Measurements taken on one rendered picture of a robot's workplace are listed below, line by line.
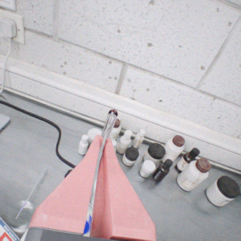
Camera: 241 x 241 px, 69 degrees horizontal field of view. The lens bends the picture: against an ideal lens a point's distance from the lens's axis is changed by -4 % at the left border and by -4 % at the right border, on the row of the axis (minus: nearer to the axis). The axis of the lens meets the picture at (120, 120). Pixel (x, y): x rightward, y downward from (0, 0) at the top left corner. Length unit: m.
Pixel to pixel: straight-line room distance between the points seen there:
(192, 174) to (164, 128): 0.17
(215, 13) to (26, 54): 0.56
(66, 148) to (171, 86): 0.37
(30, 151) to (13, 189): 0.11
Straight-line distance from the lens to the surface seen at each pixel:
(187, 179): 0.58
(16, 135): 0.61
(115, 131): 0.55
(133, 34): 0.53
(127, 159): 0.55
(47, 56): 0.65
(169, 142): 0.59
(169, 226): 0.54
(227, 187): 0.62
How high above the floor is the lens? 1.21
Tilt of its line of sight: 42 degrees down
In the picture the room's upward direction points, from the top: 20 degrees clockwise
